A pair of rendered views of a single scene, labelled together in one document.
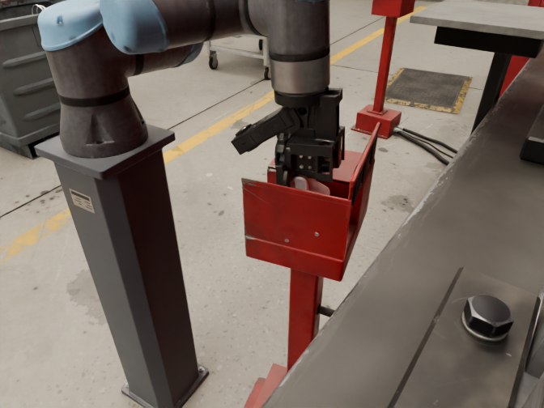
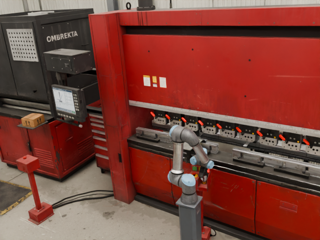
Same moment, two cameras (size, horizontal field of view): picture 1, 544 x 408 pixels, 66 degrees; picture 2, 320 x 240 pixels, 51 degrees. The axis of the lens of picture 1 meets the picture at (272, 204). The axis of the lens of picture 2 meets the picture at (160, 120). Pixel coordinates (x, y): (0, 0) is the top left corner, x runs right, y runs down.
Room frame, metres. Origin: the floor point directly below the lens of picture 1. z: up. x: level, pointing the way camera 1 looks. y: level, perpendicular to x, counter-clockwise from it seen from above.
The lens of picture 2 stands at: (0.90, 2.75, 2.51)
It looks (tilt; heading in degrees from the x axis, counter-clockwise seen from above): 22 degrees down; 270
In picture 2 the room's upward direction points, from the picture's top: 4 degrees counter-clockwise
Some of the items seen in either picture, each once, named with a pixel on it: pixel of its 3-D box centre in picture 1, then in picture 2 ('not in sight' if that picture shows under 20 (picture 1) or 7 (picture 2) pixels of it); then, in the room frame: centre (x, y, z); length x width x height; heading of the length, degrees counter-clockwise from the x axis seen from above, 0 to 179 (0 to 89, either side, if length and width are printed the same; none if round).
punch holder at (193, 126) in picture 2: not in sight; (193, 121); (0.57, -0.49, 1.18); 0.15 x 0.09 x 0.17; 144
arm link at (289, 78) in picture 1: (300, 72); not in sight; (0.53, -0.04, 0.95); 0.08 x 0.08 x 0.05
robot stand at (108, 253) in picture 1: (142, 286); (190, 235); (0.71, 0.31, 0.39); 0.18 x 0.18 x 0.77; 59
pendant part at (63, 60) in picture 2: not in sight; (72, 90); (1.85, -0.82, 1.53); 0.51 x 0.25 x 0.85; 140
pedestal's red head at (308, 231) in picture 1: (312, 189); (199, 178); (0.57, -0.07, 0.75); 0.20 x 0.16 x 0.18; 158
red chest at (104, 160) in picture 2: not in sight; (116, 140); (1.56, -1.64, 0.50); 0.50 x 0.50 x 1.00; 54
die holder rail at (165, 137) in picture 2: not in sight; (154, 135); (0.99, -0.80, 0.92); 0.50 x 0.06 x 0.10; 144
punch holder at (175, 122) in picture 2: not in sight; (176, 118); (0.73, -0.61, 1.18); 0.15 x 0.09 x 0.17; 144
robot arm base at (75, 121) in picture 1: (99, 113); (189, 195); (0.71, 0.31, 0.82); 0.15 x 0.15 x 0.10
